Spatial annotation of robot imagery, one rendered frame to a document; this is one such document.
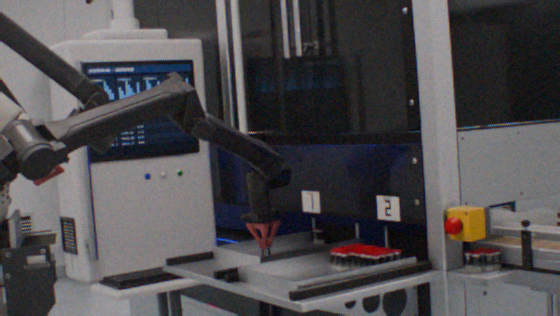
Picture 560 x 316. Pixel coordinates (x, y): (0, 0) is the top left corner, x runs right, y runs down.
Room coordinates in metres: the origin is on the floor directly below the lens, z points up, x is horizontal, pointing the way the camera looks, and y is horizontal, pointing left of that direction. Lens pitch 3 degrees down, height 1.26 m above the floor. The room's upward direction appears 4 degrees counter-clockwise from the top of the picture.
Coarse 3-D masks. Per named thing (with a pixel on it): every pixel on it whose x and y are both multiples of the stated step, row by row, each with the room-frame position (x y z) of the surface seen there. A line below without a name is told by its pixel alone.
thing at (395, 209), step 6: (378, 198) 2.01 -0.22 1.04; (384, 198) 1.99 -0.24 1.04; (390, 198) 1.97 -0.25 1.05; (396, 198) 1.95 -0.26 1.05; (378, 204) 2.01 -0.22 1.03; (384, 204) 1.99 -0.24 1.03; (396, 204) 1.95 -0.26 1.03; (378, 210) 2.01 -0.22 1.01; (384, 210) 1.99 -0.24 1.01; (390, 210) 1.97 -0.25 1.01; (396, 210) 1.95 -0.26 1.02; (378, 216) 2.01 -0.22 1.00; (384, 216) 1.99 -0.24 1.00; (390, 216) 1.97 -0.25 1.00; (396, 216) 1.95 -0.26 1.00
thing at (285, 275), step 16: (304, 256) 1.99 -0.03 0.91; (320, 256) 2.01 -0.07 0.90; (240, 272) 1.88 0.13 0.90; (256, 272) 1.81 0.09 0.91; (272, 272) 1.93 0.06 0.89; (288, 272) 1.94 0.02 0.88; (304, 272) 1.93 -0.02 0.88; (320, 272) 1.92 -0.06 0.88; (336, 272) 1.90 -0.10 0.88; (352, 272) 1.75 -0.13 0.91; (368, 272) 1.77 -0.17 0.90; (272, 288) 1.75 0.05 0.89; (288, 288) 1.70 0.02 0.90
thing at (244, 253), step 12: (276, 240) 2.34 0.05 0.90; (288, 240) 2.37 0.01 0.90; (300, 240) 2.39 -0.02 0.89; (360, 240) 2.19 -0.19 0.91; (216, 252) 2.21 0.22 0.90; (228, 252) 2.15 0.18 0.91; (240, 252) 2.27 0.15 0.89; (252, 252) 2.28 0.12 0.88; (276, 252) 2.25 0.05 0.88; (288, 252) 2.06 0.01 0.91; (300, 252) 2.08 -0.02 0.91; (312, 252) 2.10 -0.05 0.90; (240, 264) 2.10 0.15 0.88
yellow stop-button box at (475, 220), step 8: (456, 208) 1.78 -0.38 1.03; (464, 208) 1.77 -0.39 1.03; (472, 208) 1.76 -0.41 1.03; (480, 208) 1.76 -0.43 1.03; (488, 208) 1.77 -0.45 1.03; (448, 216) 1.79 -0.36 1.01; (456, 216) 1.77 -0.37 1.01; (464, 216) 1.75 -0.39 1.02; (472, 216) 1.74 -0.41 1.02; (480, 216) 1.76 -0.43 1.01; (488, 216) 1.77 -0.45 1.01; (464, 224) 1.75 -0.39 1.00; (472, 224) 1.74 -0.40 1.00; (480, 224) 1.75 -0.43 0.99; (488, 224) 1.77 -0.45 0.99; (464, 232) 1.75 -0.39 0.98; (472, 232) 1.74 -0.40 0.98; (480, 232) 1.75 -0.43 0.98; (488, 232) 1.77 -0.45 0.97; (456, 240) 1.77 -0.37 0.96; (464, 240) 1.75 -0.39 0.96; (472, 240) 1.74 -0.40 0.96
